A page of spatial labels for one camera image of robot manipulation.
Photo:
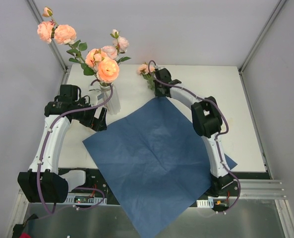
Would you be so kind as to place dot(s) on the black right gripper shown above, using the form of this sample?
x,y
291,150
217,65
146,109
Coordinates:
x,y
159,89

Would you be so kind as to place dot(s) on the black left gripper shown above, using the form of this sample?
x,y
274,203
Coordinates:
x,y
97,121

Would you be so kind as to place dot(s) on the white ribbed ceramic vase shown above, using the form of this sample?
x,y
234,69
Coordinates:
x,y
113,104

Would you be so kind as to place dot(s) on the blue wrapping paper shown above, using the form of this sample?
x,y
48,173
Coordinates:
x,y
154,142

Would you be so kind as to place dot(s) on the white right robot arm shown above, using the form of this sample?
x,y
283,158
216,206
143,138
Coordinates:
x,y
207,122

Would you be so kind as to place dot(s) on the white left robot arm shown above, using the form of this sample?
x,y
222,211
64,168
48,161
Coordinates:
x,y
42,182

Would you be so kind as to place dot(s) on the red object bottom left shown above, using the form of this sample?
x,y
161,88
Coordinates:
x,y
24,235

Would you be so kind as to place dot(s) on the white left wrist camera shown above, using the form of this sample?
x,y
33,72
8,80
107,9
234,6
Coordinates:
x,y
96,96

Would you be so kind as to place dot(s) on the aluminium frame rail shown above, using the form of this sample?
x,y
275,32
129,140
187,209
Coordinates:
x,y
167,188

